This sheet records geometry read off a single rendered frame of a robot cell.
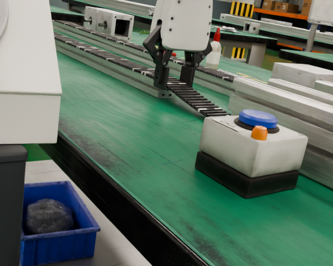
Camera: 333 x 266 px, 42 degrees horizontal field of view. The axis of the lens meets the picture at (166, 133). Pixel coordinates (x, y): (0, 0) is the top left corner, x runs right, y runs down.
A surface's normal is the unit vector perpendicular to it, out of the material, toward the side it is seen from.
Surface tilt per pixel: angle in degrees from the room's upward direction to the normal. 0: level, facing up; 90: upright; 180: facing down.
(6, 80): 45
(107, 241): 0
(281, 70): 90
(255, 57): 90
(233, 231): 0
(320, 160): 90
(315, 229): 0
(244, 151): 90
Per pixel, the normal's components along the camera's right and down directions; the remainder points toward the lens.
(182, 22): 0.51, 0.36
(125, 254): 0.16, -0.94
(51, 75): 0.44, -0.43
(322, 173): -0.79, 0.06
